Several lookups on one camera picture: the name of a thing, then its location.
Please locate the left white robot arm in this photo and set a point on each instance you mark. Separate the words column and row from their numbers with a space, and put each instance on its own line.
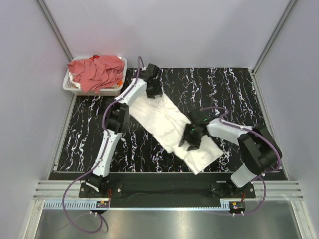
column 116, row 119

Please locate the left aluminium frame post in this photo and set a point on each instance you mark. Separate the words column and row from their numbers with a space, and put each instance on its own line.
column 54, row 27

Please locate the white plastic laundry basket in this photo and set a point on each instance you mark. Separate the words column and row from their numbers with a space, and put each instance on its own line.
column 68, row 85

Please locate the aluminium frame post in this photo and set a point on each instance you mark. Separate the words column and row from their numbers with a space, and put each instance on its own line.
column 54, row 27
column 280, row 24

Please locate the white garment in basket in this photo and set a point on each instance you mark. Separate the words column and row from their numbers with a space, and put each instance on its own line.
column 71, row 79

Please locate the pink crumpled t-shirt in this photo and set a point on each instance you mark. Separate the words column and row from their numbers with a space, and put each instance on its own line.
column 97, row 72

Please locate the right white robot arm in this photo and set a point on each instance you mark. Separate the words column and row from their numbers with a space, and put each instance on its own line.
column 259, row 150

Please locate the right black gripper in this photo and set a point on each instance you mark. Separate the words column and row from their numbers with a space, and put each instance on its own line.
column 195, row 144

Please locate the black marbled table mat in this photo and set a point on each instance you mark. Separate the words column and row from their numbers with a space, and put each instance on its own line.
column 137, row 150

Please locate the white t-shirt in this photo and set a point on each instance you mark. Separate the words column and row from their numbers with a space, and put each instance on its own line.
column 161, row 118

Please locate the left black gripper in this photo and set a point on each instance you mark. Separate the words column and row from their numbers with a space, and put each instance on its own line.
column 158, row 92

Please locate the right aluminium frame post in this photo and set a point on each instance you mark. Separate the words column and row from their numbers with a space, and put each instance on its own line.
column 280, row 24

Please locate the grey slotted cable duct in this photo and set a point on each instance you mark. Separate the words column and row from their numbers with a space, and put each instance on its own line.
column 214, row 205

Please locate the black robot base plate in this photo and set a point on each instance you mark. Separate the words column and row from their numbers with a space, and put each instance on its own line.
column 216, row 185

